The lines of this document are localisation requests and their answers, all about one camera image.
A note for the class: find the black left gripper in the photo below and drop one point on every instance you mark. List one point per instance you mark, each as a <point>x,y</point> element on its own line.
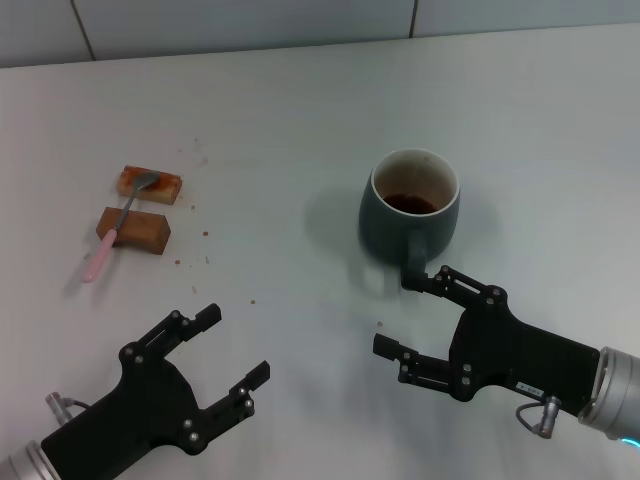
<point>145,405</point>

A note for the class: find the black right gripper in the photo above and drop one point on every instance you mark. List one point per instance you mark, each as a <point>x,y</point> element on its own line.
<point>515,352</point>

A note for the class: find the grey ceramic cup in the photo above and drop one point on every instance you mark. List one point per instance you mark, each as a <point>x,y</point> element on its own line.
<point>380,225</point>

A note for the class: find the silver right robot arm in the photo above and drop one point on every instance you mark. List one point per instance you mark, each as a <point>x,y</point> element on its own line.
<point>617,390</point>

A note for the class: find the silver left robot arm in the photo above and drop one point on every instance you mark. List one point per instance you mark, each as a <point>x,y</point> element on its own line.
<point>27,462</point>

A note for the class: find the dark brown wooden arch block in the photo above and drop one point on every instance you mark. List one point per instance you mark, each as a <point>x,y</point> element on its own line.
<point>142,230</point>

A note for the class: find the light stained wooden block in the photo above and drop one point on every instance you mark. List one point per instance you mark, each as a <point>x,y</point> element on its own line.
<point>167,190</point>

